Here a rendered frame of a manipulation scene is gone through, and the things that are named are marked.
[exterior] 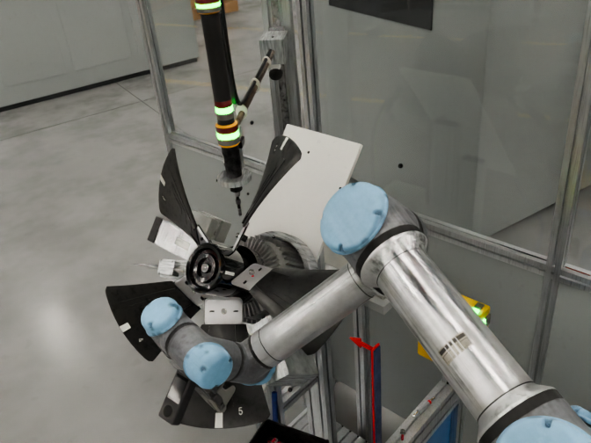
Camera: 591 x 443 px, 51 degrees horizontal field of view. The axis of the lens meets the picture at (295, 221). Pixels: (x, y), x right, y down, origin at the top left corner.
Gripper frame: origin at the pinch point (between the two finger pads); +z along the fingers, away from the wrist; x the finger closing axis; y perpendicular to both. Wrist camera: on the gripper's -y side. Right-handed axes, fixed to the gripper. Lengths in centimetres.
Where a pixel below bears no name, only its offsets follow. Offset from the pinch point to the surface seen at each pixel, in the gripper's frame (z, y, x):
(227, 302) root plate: -8.8, 19.5, 11.5
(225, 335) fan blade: -5.9, 13.4, 7.7
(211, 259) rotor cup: -19.3, 22.9, 14.7
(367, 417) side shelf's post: 100, 46, 15
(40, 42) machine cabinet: 108, 201, 514
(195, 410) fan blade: 0.0, -2.8, 4.8
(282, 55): -32, 82, 37
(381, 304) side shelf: 31, 56, 1
